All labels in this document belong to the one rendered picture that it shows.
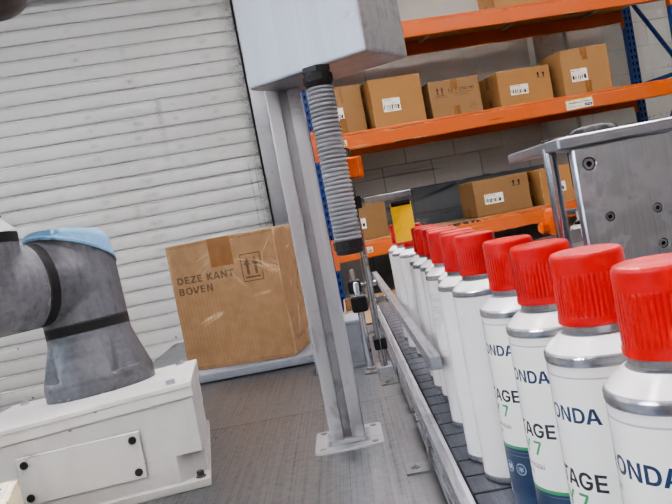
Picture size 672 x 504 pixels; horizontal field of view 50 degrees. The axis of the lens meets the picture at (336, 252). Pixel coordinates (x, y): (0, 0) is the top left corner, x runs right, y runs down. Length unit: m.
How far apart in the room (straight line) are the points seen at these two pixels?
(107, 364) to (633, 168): 0.73
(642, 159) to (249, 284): 1.09
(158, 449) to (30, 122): 4.62
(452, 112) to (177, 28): 2.02
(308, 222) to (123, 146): 4.43
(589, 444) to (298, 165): 0.64
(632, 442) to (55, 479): 0.75
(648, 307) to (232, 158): 5.07
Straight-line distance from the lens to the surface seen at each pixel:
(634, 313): 0.27
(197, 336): 1.56
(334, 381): 0.94
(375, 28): 0.82
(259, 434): 1.08
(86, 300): 1.04
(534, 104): 5.10
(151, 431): 0.91
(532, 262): 0.41
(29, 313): 1.00
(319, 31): 0.83
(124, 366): 1.05
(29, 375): 5.45
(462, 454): 0.71
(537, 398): 0.42
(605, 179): 0.51
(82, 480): 0.93
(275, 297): 1.49
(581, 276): 0.34
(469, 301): 0.59
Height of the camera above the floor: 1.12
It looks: 3 degrees down
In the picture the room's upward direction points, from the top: 11 degrees counter-clockwise
